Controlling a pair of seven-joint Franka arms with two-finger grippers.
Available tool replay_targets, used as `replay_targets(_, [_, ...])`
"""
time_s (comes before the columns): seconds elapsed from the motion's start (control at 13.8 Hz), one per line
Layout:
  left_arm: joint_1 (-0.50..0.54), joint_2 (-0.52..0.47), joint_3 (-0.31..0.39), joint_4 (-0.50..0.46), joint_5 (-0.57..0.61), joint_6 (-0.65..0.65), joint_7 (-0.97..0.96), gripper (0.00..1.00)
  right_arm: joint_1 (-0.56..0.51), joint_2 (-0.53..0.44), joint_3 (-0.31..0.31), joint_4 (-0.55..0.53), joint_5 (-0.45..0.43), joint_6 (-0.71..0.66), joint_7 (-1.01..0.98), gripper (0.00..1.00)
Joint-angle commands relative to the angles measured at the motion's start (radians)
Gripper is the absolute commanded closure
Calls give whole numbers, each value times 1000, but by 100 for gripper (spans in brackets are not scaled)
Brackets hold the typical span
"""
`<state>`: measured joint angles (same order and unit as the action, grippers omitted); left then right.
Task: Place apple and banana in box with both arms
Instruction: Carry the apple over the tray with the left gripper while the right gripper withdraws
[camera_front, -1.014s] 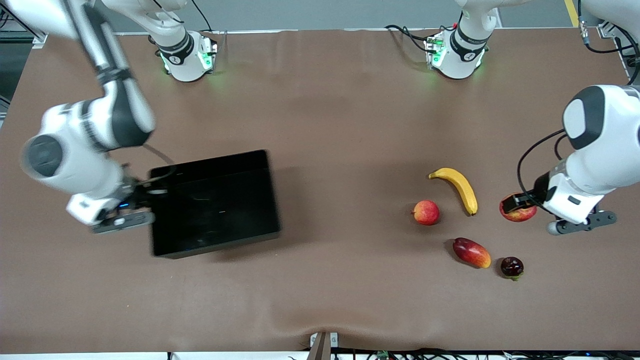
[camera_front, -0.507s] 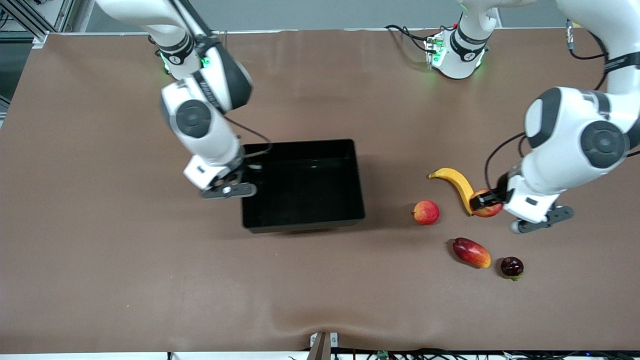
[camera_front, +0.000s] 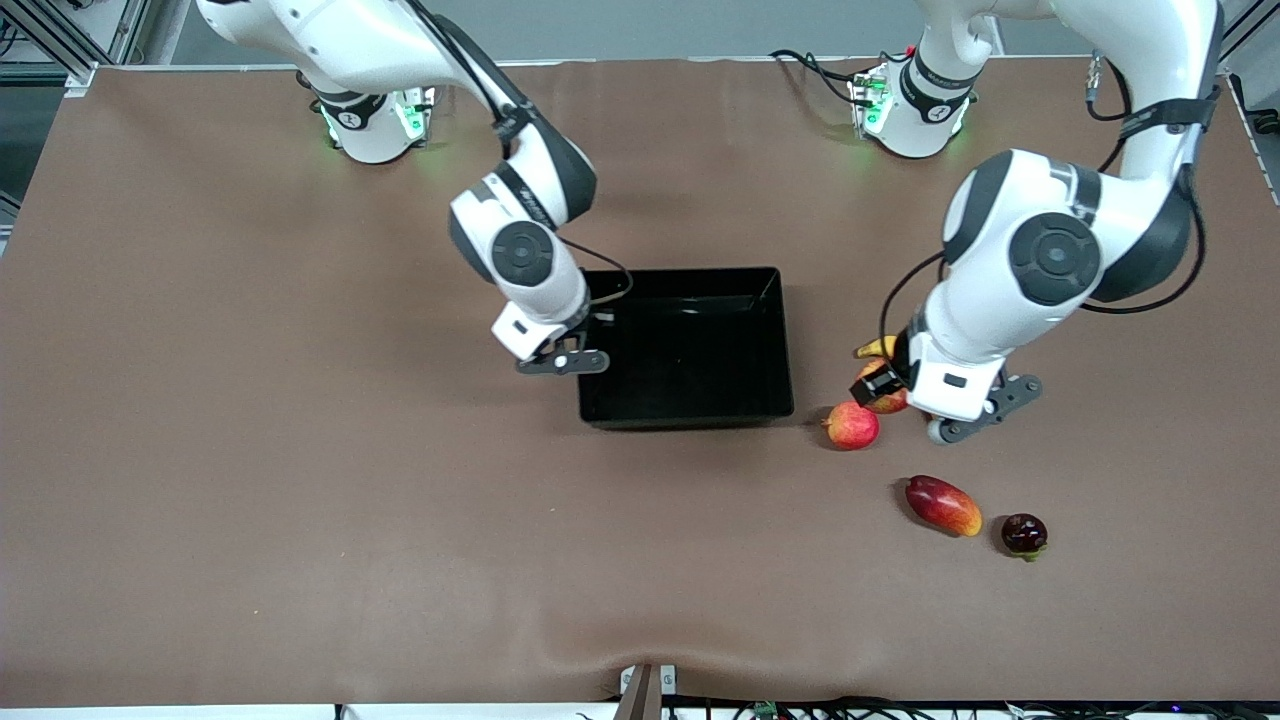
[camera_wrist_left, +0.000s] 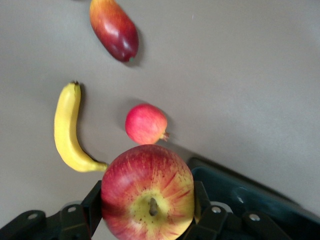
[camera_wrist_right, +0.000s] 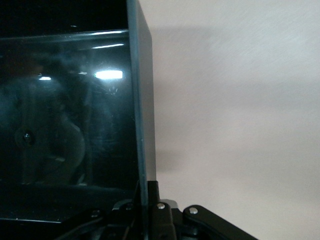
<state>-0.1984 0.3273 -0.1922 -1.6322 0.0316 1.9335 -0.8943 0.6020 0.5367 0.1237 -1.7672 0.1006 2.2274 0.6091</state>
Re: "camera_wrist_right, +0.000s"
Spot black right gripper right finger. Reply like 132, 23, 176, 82
146, 180, 259, 240

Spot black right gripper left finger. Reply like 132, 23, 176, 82
59, 182, 143, 240

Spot black plastic box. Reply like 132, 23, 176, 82
0, 0, 158, 226

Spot brown table mat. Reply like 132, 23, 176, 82
136, 0, 320, 240

